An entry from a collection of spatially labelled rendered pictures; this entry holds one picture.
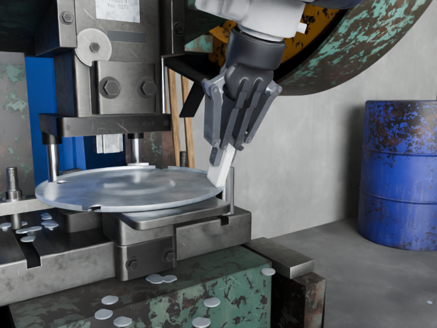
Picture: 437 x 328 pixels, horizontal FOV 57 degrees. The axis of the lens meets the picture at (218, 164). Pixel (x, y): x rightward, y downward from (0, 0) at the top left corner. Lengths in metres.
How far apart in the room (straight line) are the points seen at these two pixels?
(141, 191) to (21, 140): 0.37
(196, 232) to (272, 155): 1.86
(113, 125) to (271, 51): 0.30
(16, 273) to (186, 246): 0.26
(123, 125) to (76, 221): 0.18
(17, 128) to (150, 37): 0.35
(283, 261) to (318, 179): 2.18
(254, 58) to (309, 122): 2.23
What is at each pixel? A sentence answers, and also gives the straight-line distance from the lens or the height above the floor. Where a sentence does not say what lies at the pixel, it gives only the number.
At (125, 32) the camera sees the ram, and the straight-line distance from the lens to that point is 0.69.
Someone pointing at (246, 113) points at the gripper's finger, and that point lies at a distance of 0.58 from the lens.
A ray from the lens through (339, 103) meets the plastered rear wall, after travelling 2.95.
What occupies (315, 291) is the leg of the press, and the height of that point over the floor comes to 0.60.
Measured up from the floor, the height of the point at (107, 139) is 0.85.
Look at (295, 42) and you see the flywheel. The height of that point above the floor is 1.02.
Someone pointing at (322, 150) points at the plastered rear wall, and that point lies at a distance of 2.87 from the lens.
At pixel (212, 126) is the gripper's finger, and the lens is 0.55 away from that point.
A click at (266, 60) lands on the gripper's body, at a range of 0.52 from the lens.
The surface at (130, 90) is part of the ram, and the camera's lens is 0.66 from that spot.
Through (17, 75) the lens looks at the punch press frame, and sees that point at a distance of 0.90.
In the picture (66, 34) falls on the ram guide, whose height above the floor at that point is 1.01.
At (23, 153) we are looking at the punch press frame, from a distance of 0.91.
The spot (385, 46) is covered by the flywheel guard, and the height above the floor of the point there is 1.01.
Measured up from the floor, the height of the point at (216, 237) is 0.67.
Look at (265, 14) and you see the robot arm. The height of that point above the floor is 1.02.
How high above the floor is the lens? 0.93
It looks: 10 degrees down
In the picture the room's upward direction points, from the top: straight up
